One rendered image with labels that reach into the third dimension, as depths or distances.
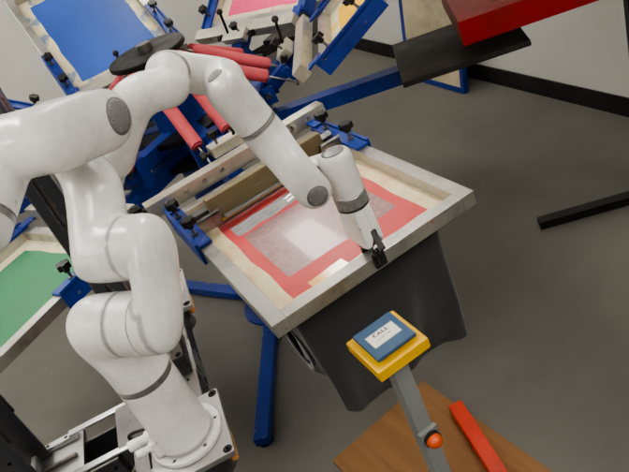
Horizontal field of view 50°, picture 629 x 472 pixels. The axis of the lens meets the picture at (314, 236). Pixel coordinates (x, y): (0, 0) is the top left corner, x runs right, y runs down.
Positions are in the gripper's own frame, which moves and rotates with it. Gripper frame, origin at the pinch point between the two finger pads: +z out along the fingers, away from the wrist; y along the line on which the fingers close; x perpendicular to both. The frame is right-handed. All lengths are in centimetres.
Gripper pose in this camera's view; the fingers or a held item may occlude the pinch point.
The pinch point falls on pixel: (373, 256)
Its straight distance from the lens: 158.2
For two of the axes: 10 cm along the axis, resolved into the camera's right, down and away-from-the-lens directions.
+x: 8.1, -5.3, 2.4
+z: 3.6, 7.8, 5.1
